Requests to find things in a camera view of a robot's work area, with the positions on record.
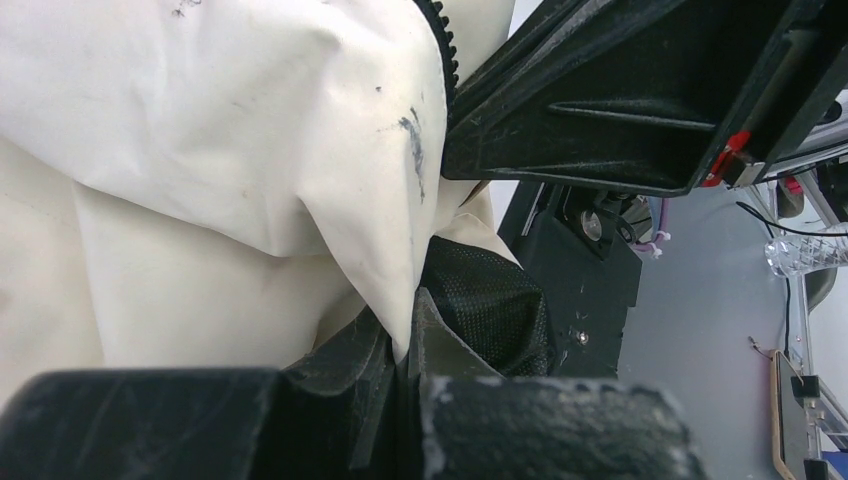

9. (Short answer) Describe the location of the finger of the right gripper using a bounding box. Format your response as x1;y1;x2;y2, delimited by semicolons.
442;1;803;196

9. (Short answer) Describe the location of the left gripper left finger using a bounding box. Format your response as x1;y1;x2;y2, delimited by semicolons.
1;311;395;479

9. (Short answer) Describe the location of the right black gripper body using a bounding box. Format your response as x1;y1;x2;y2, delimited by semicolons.
702;1;847;187

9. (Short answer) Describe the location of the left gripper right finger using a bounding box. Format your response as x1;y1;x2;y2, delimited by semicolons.
407;289;708;479

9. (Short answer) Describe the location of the beige zip jacket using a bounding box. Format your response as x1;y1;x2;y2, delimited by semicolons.
0;0;558;412

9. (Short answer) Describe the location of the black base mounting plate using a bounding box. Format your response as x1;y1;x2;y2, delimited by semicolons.
498;182;642;378

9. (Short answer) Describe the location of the clear plastic bottle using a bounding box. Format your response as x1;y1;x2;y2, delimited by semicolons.
764;223;847;277

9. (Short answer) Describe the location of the wooden framed object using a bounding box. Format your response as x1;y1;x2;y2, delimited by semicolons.
770;350;812;480

